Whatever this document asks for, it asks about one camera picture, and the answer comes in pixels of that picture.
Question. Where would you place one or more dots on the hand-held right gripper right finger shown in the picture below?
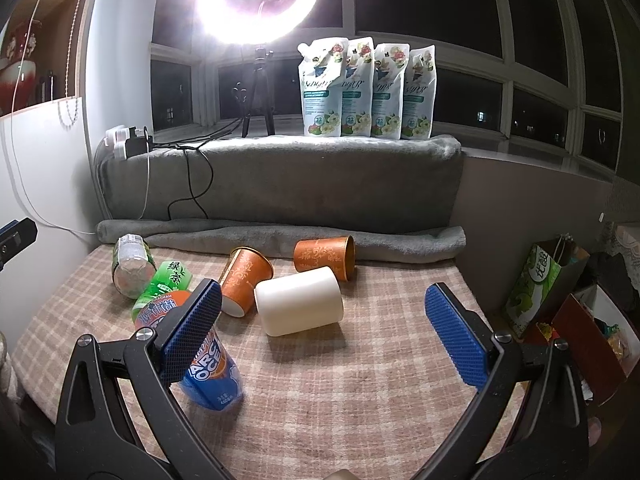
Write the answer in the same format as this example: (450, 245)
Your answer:
(452, 332)

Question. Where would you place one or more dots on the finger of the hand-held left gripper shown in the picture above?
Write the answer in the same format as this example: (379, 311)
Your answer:
(16, 241)

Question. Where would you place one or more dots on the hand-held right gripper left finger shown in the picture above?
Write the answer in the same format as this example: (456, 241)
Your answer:
(192, 332)

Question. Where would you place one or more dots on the white cup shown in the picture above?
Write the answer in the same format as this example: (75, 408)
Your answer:
(300, 307)

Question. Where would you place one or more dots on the orange patterned paper cup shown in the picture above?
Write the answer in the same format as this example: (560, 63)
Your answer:
(320, 257)
(245, 280)

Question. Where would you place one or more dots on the blue and orange drink bottle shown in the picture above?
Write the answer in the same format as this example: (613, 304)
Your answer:
(215, 380)

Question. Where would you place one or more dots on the green tea bottle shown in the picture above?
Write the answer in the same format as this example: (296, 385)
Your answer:
(167, 280)

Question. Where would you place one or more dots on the clear bottle with green label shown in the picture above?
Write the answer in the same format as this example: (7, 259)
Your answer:
(131, 265)

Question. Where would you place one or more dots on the green paper bag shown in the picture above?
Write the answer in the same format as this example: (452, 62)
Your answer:
(535, 285)

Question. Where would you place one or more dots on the rolled grey towel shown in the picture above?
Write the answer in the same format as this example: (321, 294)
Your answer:
(400, 245)

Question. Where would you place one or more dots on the checked beige mat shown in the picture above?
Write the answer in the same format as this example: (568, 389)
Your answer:
(350, 385)

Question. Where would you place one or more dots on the red-brown cardboard box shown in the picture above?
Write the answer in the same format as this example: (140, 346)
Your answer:
(585, 340)

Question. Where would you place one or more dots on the white power strip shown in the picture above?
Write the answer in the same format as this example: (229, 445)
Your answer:
(116, 142)

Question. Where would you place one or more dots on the black power adapter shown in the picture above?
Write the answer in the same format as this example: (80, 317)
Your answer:
(137, 144)

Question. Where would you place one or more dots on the red and white figure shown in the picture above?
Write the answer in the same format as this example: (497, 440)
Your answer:
(20, 70)

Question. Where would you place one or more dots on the grey fleece blanket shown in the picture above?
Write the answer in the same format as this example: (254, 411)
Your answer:
(325, 180)

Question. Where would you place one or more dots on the floral detergent pouch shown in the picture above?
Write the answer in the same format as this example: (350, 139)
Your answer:
(357, 95)
(390, 100)
(320, 95)
(419, 100)

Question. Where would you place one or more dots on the black tripod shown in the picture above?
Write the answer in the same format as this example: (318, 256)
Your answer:
(260, 67)

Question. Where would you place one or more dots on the white window frame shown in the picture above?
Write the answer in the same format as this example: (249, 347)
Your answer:
(505, 75)

